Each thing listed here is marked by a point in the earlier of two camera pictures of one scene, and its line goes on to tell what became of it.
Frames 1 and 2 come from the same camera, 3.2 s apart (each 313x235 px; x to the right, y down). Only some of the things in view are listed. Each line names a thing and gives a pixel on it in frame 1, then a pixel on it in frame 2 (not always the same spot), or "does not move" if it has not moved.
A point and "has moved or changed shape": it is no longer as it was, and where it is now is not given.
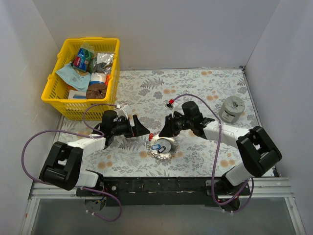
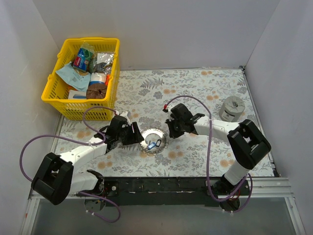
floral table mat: [222, 94] does not move
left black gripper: [133, 126] to [130, 134]
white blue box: [74, 94] does not move
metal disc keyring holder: [170, 143] has moved or changed shape
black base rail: [163, 191] does not move
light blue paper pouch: [74, 79] does not move
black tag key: [161, 149] to [158, 142]
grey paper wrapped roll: [231, 108] does not move
